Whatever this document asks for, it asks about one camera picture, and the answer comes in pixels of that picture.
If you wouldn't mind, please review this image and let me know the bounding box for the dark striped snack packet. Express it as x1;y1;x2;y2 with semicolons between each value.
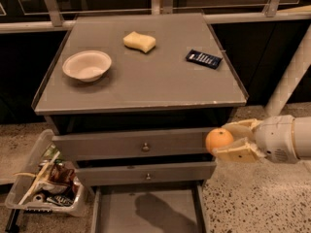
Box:
47;195;74;207

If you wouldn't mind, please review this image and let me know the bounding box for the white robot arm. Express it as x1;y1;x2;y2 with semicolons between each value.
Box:
206;115;311;163

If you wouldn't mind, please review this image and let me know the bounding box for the grey open bottom drawer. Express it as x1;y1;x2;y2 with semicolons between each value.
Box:
90;182;210;233

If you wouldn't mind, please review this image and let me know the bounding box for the yellow sponge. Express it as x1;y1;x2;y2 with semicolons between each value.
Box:
123;31;156;53

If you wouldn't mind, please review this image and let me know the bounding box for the clear plastic bin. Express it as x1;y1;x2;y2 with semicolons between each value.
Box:
5;129;86;216

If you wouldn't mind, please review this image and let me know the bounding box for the grey middle drawer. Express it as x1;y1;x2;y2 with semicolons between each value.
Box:
76;161;216;186

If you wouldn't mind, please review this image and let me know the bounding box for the blue snack packet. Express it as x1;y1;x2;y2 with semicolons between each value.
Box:
186;50;223;70

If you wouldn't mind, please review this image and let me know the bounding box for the orange fruit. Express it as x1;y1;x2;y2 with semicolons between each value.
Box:
205;128;234;153

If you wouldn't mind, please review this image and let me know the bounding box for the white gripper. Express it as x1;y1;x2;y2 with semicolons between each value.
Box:
212;116;298;164

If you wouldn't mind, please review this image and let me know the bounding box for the brown chip bag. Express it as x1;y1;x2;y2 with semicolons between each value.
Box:
48;165;75;194

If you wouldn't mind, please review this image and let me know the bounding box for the white diagonal post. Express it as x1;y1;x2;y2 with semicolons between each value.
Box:
264;26;311;117

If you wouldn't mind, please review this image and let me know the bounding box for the grey drawer cabinet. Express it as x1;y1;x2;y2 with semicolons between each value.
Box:
31;13;250;233

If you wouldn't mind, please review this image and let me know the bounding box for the grey top drawer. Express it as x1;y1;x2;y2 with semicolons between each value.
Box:
52;127;212;161

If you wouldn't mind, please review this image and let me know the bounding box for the white paper bowl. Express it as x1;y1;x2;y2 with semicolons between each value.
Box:
62;50;112;83

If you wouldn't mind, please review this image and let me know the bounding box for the metal railing frame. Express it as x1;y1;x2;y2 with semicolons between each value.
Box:
0;0;311;33

